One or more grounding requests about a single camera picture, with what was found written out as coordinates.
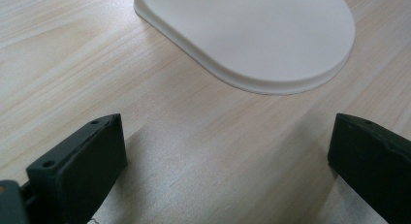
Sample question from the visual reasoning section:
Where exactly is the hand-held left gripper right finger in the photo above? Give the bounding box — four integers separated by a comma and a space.
327, 112, 411, 224

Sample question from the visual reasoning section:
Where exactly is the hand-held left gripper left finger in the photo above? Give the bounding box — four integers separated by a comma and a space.
19, 112, 128, 224

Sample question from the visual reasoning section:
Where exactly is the white oval tray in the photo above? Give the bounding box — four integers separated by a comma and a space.
131, 0, 357, 96

